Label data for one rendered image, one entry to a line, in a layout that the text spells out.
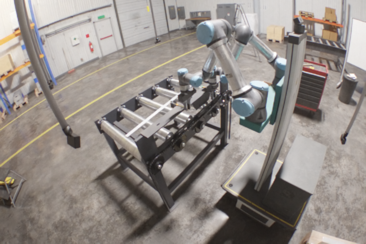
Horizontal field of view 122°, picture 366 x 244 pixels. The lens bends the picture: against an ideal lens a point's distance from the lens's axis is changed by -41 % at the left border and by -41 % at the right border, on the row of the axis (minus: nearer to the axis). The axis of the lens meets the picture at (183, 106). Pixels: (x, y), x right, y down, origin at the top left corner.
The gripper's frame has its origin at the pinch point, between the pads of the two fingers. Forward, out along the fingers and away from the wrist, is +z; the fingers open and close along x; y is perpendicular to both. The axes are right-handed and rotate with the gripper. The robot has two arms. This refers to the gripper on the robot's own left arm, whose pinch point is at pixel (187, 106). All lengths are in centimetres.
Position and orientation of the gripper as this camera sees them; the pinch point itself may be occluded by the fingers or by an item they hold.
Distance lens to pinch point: 135.4
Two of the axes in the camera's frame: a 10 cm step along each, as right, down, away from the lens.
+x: -6.4, 4.9, -5.9
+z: 1.3, 8.3, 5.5
